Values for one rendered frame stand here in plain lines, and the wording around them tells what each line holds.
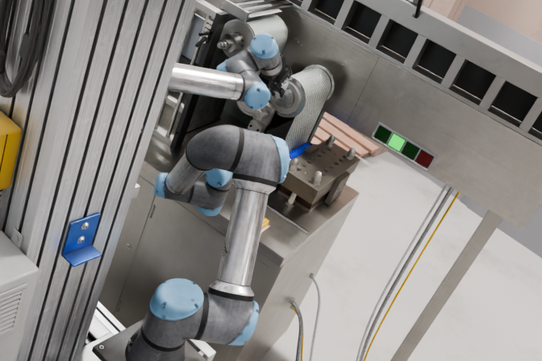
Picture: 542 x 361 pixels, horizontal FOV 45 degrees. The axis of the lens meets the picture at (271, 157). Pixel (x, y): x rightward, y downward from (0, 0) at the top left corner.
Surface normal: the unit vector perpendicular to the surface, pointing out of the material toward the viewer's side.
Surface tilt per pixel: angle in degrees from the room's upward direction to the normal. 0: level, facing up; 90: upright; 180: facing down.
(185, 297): 7
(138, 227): 90
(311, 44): 90
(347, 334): 0
